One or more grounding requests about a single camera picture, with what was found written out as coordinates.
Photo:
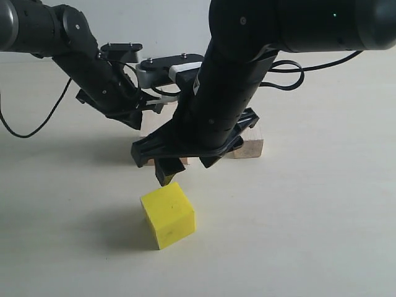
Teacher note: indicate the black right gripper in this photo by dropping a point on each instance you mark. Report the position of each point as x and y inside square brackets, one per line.
[221, 92]

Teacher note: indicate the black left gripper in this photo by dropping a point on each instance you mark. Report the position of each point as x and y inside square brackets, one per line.
[110, 90]

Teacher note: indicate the large pale wooden cube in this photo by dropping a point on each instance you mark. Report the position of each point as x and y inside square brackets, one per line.
[152, 121]

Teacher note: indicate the medium wooden cube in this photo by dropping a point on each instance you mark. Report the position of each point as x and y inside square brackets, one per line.
[253, 144]

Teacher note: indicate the yellow cube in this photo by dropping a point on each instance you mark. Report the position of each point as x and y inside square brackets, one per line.
[169, 214]

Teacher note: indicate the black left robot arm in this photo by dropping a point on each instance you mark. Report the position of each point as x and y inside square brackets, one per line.
[62, 33]

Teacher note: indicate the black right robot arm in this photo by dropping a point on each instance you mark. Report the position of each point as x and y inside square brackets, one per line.
[246, 37]

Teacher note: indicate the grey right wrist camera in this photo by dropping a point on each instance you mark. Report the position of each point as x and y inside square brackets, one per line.
[155, 72]

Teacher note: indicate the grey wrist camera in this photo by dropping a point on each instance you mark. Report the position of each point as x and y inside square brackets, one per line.
[155, 72]
[124, 52]

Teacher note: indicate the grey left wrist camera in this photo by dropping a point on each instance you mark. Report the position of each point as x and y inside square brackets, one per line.
[124, 52]

